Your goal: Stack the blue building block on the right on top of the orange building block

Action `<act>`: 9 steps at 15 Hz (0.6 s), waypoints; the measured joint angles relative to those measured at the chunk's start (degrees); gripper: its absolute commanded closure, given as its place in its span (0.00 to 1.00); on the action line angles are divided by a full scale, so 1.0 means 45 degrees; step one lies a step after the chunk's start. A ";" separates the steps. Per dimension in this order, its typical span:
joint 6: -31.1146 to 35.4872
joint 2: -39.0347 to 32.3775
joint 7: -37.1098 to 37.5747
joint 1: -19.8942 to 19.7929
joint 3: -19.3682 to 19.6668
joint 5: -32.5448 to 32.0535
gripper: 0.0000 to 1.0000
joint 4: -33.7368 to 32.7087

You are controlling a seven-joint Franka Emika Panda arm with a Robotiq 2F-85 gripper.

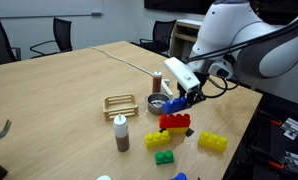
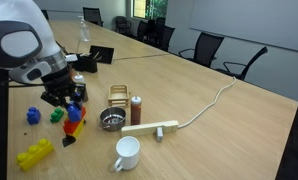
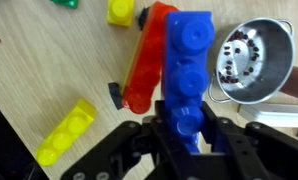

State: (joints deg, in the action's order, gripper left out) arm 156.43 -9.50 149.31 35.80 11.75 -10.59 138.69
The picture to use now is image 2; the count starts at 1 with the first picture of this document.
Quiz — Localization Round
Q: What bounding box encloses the white power cable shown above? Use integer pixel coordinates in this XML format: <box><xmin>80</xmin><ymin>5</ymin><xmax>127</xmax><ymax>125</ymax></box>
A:
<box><xmin>177</xmin><ymin>76</ymin><xmax>238</xmax><ymax>130</ymax></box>

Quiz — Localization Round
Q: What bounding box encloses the small blue building block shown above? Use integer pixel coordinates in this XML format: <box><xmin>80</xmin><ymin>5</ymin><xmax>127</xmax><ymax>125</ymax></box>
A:
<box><xmin>26</xmin><ymin>106</ymin><xmax>42</xmax><ymax>126</ymax></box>

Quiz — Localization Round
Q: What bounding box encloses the clear pump sanitizer bottle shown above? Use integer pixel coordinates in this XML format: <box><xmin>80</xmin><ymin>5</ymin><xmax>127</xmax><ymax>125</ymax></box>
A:
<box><xmin>77</xmin><ymin>15</ymin><xmax>91</xmax><ymax>43</ymax></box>

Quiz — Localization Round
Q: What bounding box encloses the metal utensil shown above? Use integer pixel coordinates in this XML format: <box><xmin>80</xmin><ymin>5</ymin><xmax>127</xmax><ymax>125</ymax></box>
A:
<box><xmin>56</xmin><ymin>41</ymin><xmax>70</xmax><ymax>57</ymax></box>

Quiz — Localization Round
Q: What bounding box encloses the black tablet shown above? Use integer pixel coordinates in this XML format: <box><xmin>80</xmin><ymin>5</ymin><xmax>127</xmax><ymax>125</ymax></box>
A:
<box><xmin>88</xmin><ymin>45</ymin><xmax>115</xmax><ymax>65</ymax></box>

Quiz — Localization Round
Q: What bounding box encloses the cream power strip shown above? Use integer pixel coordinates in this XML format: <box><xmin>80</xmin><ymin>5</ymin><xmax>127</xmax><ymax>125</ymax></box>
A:
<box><xmin>120</xmin><ymin>120</ymin><xmax>180</xmax><ymax>138</ymax></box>

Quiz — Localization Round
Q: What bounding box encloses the black utensil organizer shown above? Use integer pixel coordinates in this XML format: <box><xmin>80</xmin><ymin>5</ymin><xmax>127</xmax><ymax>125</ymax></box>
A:
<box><xmin>72</xmin><ymin>52</ymin><xmax>99</xmax><ymax>74</ymax></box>

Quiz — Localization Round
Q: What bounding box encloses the window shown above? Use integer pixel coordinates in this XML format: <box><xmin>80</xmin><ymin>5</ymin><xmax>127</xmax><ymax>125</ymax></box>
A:
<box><xmin>132</xmin><ymin>0</ymin><xmax>169</xmax><ymax>20</ymax></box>

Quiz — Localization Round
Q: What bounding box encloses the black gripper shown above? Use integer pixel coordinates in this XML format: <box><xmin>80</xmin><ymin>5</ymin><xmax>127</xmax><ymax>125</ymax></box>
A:
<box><xmin>40</xmin><ymin>66</ymin><xmax>87</xmax><ymax>110</ymax></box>

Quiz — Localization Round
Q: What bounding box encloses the grey plug adapter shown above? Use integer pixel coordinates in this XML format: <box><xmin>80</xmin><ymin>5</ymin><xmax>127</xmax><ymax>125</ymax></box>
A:
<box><xmin>155</xmin><ymin>126</ymin><xmax>164</xmax><ymax>143</ymax></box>

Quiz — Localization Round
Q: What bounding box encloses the small steel pot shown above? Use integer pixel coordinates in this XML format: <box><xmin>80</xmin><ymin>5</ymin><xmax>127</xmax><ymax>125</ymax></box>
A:
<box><xmin>99</xmin><ymin>106</ymin><xmax>127</xmax><ymax>133</ymax></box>

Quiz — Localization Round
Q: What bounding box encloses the red sauce bottle white cap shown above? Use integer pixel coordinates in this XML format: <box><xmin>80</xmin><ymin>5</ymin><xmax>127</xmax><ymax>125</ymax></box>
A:
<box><xmin>130</xmin><ymin>95</ymin><xmax>143</xmax><ymax>126</ymax></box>

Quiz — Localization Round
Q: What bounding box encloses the green building block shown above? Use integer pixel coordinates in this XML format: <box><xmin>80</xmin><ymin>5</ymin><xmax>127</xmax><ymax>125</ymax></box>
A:
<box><xmin>49</xmin><ymin>107</ymin><xmax>65</xmax><ymax>124</ymax></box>

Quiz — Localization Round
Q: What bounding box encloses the yellow building block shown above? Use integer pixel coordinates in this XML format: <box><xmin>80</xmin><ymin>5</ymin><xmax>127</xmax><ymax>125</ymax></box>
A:
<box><xmin>15</xmin><ymin>138</ymin><xmax>55</xmax><ymax>173</ymax></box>
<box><xmin>71</xmin><ymin>120</ymin><xmax>87</xmax><ymax>140</ymax></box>

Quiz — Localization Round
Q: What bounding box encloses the white ceramic mug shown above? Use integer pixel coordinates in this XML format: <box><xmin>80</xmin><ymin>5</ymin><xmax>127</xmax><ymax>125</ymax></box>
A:
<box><xmin>113</xmin><ymin>136</ymin><xmax>141</xmax><ymax>173</ymax></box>

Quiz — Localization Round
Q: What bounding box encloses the small wooden crate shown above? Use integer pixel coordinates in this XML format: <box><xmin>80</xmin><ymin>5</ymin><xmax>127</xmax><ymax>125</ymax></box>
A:
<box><xmin>107</xmin><ymin>84</ymin><xmax>130</xmax><ymax>108</ymax></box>

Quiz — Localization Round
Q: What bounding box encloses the orange building block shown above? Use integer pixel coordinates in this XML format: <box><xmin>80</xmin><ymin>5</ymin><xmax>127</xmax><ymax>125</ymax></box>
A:
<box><xmin>62</xmin><ymin>106</ymin><xmax>87</xmax><ymax>136</ymax></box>

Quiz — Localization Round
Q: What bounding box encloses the wall whiteboard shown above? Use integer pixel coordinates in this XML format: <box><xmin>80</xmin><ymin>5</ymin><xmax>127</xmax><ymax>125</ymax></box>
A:
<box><xmin>188</xmin><ymin>0</ymin><xmax>298</xmax><ymax>54</ymax></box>

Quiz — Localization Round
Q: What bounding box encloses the black office chair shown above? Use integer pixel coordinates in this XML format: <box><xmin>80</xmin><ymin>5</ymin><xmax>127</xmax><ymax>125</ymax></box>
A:
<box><xmin>159</xmin><ymin>25</ymin><xmax>176</xmax><ymax>53</ymax></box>
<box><xmin>215</xmin><ymin>46</ymin><xmax>269</xmax><ymax>82</ymax></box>
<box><xmin>274</xmin><ymin>102</ymin><xmax>298</xmax><ymax>180</ymax></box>
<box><xmin>178</xmin><ymin>31</ymin><xmax>225</xmax><ymax>69</ymax></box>
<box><xmin>145</xmin><ymin>17</ymin><xmax>167</xmax><ymax>48</ymax></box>
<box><xmin>135</xmin><ymin>20</ymin><xmax>149</xmax><ymax>43</ymax></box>
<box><xmin>40</xmin><ymin>9</ymin><xmax>50</xmax><ymax>21</ymax></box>
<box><xmin>82</xmin><ymin>7</ymin><xmax>104</xmax><ymax>28</ymax></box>
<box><xmin>115</xmin><ymin>15</ymin><xmax>133</xmax><ymax>36</ymax></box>

